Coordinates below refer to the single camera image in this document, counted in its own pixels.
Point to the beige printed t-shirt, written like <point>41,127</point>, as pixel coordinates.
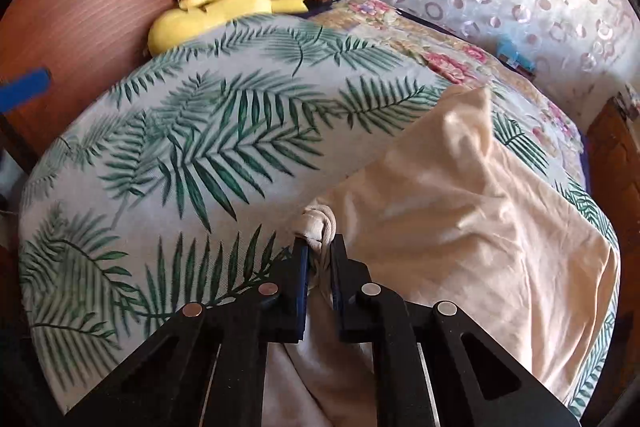
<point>449,213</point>

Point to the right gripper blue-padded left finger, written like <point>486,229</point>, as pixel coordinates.
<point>206,365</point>

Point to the blue tissue box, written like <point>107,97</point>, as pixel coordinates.
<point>509,55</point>

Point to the wooden side cabinet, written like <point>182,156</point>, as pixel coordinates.
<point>614,180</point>

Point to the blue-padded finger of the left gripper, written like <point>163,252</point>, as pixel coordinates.
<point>19,91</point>

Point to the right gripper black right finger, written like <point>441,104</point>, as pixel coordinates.
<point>434,366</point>

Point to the palm leaf print sheet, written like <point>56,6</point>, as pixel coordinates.
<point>186,179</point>

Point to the yellow Pikachu plush toy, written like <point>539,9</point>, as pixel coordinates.
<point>192,18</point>

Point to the floral bed blanket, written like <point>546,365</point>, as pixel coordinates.
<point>461,62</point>

